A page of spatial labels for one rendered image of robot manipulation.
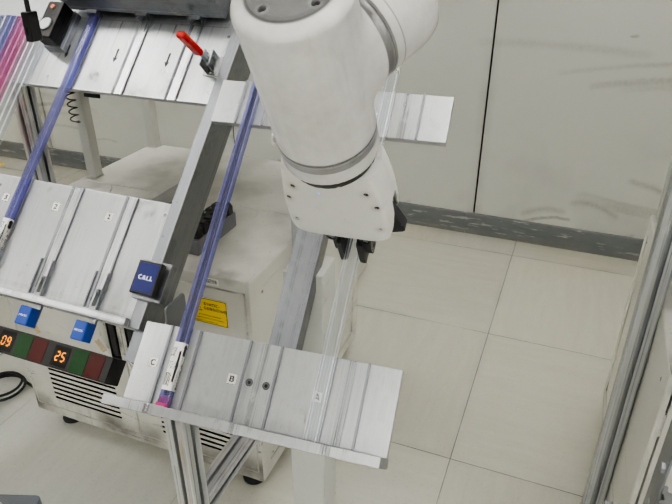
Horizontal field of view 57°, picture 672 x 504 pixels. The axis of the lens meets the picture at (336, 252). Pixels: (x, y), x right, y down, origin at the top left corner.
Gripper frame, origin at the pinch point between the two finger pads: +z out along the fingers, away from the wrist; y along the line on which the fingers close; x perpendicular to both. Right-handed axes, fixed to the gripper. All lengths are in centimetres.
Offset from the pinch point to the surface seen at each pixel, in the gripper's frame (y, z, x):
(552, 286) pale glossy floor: 36, 168, 85
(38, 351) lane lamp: -52, 27, -13
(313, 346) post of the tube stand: -9.2, 27.8, -3.3
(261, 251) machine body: -34, 55, 24
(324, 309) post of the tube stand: -7.7, 22.7, 0.7
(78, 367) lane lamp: -44, 26, -14
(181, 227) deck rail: -33.0, 20.5, 9.2
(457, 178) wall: -8, 168, 131
